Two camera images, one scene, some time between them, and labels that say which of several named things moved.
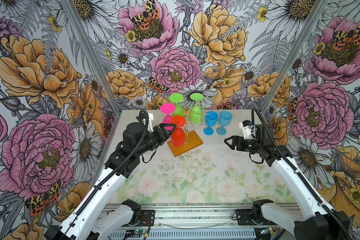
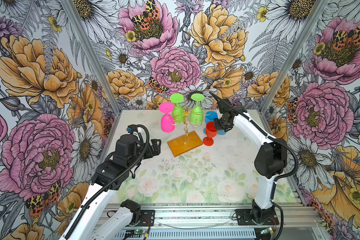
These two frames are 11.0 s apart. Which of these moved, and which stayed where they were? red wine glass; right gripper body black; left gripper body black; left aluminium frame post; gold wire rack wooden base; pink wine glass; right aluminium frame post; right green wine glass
Moved: right gripper body black; red wine glass; left gripper body black
Stayed: right green wine glass; right aluminium frame post; left aluminium frame post; pink wine glass; gold wire rack wooden base
